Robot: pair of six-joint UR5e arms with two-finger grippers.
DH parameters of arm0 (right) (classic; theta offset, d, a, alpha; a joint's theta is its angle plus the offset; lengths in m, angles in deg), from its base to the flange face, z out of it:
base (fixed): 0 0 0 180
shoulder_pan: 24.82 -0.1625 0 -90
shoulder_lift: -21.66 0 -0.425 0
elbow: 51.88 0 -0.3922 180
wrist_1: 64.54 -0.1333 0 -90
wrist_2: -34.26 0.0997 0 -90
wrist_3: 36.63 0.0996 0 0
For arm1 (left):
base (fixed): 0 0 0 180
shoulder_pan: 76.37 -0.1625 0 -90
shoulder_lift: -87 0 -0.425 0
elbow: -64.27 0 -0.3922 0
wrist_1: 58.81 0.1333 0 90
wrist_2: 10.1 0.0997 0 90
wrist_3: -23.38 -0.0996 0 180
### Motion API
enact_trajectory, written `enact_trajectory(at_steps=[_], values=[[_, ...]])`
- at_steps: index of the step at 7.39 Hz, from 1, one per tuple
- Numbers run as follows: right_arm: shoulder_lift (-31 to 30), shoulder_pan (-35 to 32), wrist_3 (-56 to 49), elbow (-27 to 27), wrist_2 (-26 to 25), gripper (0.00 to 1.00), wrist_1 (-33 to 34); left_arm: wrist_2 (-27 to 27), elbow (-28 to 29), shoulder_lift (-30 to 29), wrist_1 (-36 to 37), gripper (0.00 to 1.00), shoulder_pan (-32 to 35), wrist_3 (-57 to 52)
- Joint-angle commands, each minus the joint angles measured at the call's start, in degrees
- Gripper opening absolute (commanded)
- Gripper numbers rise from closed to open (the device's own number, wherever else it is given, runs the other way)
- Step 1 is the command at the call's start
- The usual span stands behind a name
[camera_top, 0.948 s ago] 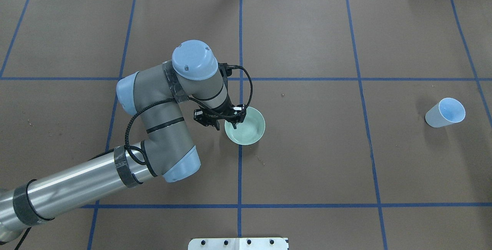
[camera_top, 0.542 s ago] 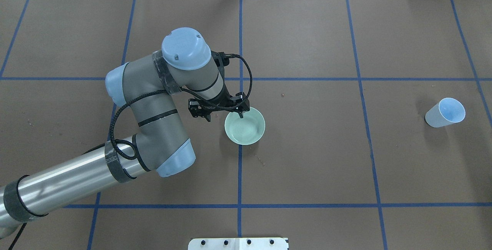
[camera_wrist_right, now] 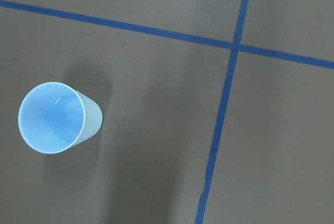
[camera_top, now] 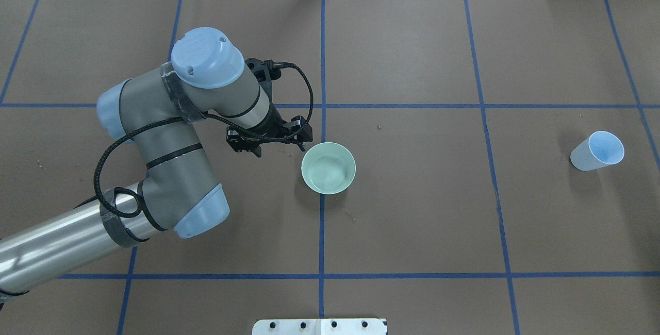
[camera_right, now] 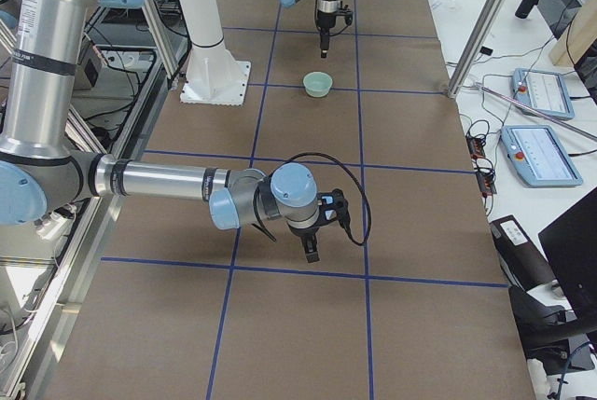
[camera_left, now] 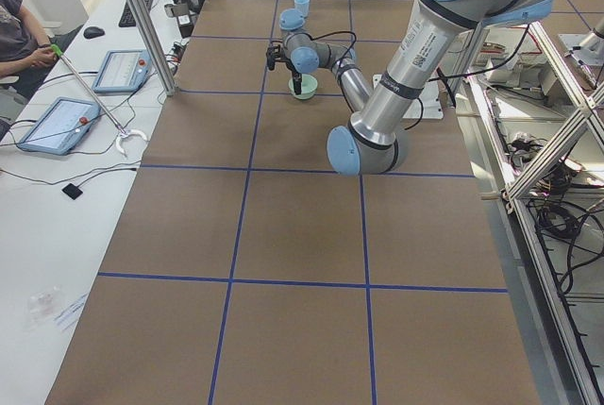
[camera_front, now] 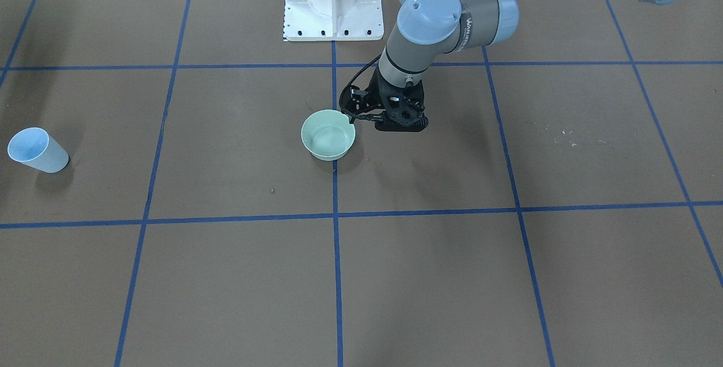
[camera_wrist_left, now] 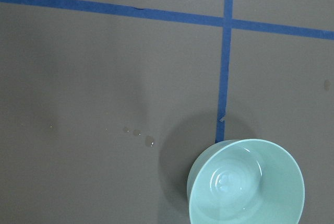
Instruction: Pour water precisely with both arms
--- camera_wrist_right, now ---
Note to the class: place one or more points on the light blue plastic cup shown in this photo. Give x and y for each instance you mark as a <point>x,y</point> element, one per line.
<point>53,117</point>

